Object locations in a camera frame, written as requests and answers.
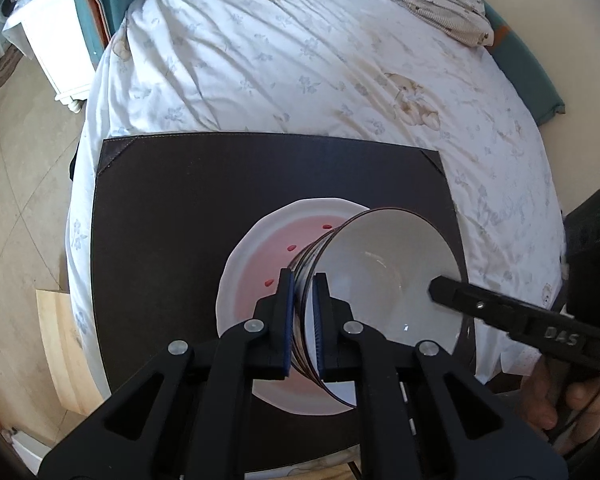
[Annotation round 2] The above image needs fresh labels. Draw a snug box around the large pink strawberry plate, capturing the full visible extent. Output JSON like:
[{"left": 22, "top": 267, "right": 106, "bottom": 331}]
[{"left": 215, "top": 197, "right": 377, "bottom": 417}]

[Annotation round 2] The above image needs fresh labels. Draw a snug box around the white nightstand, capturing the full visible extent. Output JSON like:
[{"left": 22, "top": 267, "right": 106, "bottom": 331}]
[{"left": 2, "top": 0, "right": 104, "bottom": 114}]

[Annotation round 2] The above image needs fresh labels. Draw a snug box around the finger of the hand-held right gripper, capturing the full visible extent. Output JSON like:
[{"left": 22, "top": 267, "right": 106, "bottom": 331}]
[{"left": 426, "top": 275, "right": 537, "bottom": 335}]

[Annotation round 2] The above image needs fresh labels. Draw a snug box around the dark brown leather mat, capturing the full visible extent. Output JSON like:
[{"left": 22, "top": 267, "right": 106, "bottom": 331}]
[{"left": 94, "top": 132, "right": 477, "bottom": 477}]

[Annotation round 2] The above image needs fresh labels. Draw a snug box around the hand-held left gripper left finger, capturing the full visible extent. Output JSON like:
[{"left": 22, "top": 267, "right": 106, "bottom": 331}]
[{"left": 39, "top": 267, "right": 297, "bottom": 480}]

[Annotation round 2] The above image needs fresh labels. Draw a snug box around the person's right hand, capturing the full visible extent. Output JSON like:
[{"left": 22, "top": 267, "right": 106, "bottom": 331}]
[{"left": 521, "top": 357, "right": 600, "bottom": 445}]

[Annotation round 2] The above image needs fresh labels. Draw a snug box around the patterned pillow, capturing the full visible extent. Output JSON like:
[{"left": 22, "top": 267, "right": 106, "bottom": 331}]
[{"left": 325, "top": 0, "right": 496, "bottom": 47}]

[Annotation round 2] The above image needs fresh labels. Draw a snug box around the white floral bed sheet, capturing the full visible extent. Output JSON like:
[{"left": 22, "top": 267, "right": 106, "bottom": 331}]
[{"left": 66, "top": 0, "right": 567, "bottom": 480}]

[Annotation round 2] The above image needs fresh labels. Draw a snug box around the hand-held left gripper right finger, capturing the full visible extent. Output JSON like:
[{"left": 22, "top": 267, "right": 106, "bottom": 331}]
[{"left": 314, "top": 272, "right": 568, "bottom": 480}]

